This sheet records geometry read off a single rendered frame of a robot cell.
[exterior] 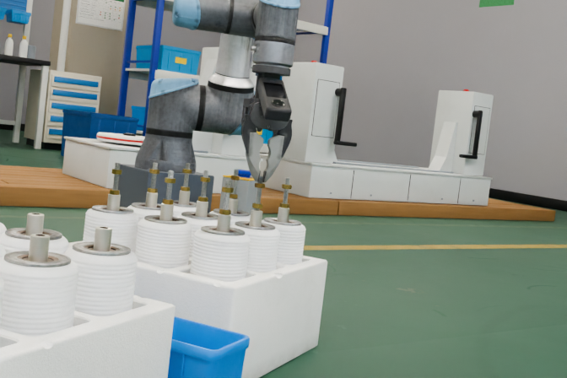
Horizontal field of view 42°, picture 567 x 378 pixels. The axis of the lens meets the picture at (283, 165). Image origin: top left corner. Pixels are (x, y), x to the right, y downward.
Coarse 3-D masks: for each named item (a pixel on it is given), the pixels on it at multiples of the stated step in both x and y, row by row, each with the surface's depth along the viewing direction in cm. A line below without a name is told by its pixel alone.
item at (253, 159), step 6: (252, 132) 135; (252, 138) 135; (258, 138) 135; (252, 144) 135; (258, 144) 135; (252, 150) 135; (258, 150) 135; (246, 156) 136; (252, 156) 135; (258, 156) 136; (252, 162) 135; (258, 162) 136; (252, 168) 136; (258, 168) 136; (252, 174) 136; (258, 174) 136
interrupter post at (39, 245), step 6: (36, 234) 88; (42, 234) 88; (30, 240) 87; (36, 240) 87; (42, 240) 87; (48, 240) 87; (30, 246) 87; (36, 246) 87; (42, 246) 87; (48, 246) 88; (30, 252) 87; (36, 252) 87; (42, 252) 87; (30, 258) 87; (36, 258) 87; (42, 258) 87
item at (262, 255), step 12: (240, 228) 134; (252, 240) 133; (264, 240) 134; (276, 240) 136; (252, 252) 133; (264, 252) 134; (276, 252) 136; (252, 264) 133; (264, 264) 134; (276, 264) 138
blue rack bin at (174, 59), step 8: (136, 48) 662; (144, 48) 650; (160, 48) 627; (168, 48) 627; (176, 48) 632; (144, 56) 650; (160, 56) 627; (168, 56) 629; (176, 56) 634; (184, 56) 638; (192, 56) 643; (136, 64) 663; (144, 64) 650; (160, 64) 627; (168, 64) 629; (176, 64) 635; (184, 64) 639; (192, 64) 644; (176, 72) 636; (184, 72) 640; (192, 72) 645
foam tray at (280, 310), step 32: (160, 288) 123; (192, 288) 120; (224, 288) 118; (256, 288) 124; (288, 288) 136; (320, 288) 150; (192, 320) 120; (224, 320) 118; (256, 320) 126; (288, 320) 138; (320, 320) 152; (256, 352) 127; (288, 352) 139
